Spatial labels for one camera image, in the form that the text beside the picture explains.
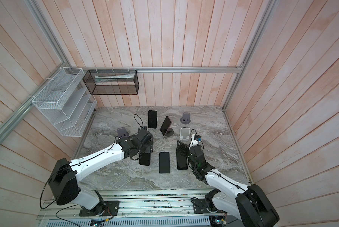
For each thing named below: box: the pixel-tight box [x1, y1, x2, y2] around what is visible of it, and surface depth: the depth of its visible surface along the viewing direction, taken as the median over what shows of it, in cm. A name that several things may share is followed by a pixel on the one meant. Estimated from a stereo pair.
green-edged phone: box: [159, 152, 170, 174], surface depth 92 cm
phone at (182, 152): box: [176, 140, 189, 170], surface depth 78 cm
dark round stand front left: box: [116, 126, 130, 138], surface depth 101 cm
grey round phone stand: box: [179, 112, 191, 125], surface depth 110 cm
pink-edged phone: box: [160, 115, 173, 136], surface depth 101 cm
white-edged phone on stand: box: [147, 109, 159, 129], surface depth 106 cm
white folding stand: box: [179, 127, 191, 141], surface depth 103 cm
